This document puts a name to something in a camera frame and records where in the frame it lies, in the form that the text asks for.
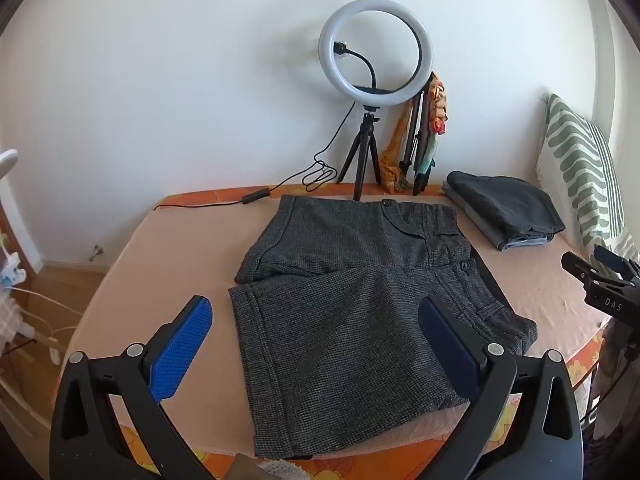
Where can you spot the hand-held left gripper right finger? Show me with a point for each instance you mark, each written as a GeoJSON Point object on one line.
{"type": "Point", "coordinates": [445, 355]}

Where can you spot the black mini tripod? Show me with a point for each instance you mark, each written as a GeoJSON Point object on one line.
{"type": "Point", "coordinates": [368, 132]}

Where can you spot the blue and white clip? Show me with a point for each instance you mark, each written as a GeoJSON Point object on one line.
{"type": "Point", "coordinates": [11, 270]}

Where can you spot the white lamp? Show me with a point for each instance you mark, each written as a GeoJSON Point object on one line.
{"type": "Point", "coordinates": [7, 162]}

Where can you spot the black gooseneck holder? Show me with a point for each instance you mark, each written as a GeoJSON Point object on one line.
{"type": "Point", "coordinates": [371, 67]}

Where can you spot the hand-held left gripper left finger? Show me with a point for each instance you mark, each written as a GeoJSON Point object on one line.
{"type": "Point", "coordinates": [180, 350]}

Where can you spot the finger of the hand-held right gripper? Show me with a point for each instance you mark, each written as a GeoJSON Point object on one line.
{"type": "Point", "coordinates": [612, 259]}
{"type": "Point", "coordinates": [582, 272]}

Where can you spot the green striped pillow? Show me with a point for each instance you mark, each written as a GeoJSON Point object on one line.
{"type": "Point", "coordinates": [580, 165]}

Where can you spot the black folded stand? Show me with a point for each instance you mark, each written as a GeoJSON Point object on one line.
{"type": "Point", "coordinates": [416, 135]}

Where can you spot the colourful braided fabric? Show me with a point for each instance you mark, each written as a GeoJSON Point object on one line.
{"type": "Point", "coordinates": [436, 105]}

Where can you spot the metal door stop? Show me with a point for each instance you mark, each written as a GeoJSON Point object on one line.
{"type": "Point", "coordinates": [96, 251]}

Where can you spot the grey checked short pants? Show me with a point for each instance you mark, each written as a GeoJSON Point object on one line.
{"type": "Point", "coordinates": [340, 320]}

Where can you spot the black folded garment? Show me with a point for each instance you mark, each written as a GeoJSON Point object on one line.
{"type": "Point", "coordinates": [500, 200]}

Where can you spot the orange patterned scarf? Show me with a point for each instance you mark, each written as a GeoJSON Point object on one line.
{"type": "Point", "coordinates": [397, 150]}

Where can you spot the orange floral bed sheet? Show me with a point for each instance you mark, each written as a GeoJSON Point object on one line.
{"type": "Point", "coordinates": [200, 197]}

